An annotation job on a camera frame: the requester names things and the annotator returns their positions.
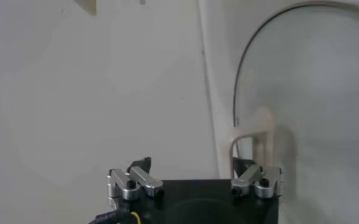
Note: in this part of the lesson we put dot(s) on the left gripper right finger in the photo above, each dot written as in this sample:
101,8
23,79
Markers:
249,178

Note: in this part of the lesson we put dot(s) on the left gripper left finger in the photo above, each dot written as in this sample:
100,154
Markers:
142,179

